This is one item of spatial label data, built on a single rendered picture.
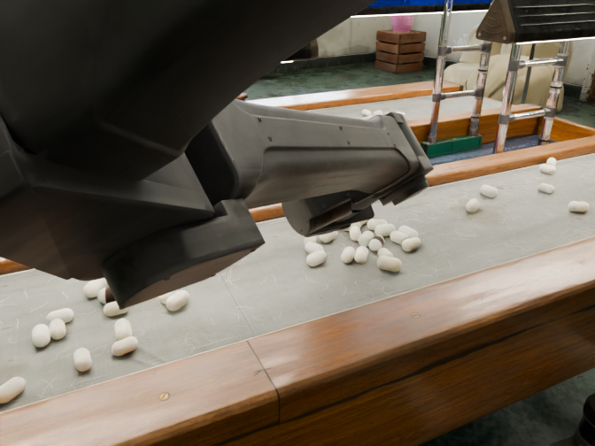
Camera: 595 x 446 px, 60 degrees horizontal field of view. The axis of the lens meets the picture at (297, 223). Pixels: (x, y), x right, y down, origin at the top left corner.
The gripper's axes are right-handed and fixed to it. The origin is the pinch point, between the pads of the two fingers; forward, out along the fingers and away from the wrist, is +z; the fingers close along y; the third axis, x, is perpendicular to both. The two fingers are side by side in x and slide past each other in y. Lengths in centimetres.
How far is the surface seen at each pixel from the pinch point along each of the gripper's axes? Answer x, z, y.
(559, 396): 58, 59, -89
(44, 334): 6.2, 1.9, 37.5
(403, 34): -261, 371, -355
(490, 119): -26, 42, -85
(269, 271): 5.1, 6.2, 6.3
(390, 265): 9.5, -1.3, -9.7
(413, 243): 7.1, 1.5, -16.8
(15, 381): 10.8, -3.7, 40.6
